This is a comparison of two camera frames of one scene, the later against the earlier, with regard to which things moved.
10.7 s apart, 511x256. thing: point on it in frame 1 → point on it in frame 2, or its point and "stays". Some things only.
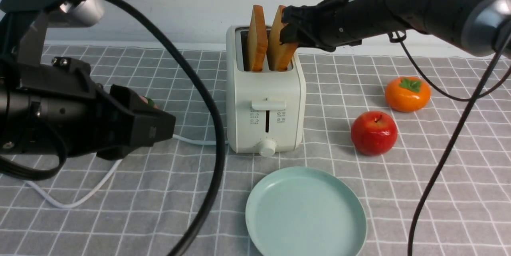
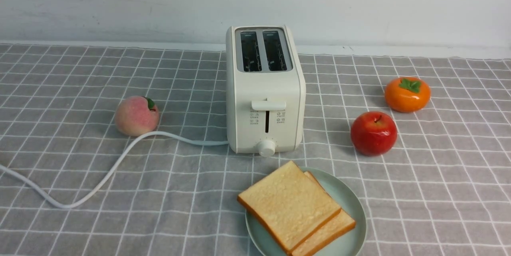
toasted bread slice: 257,41 → 288,205
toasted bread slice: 279,56 → 342,223
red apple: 374,133 stays
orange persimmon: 407,94 stays
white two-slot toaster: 266,110 stays
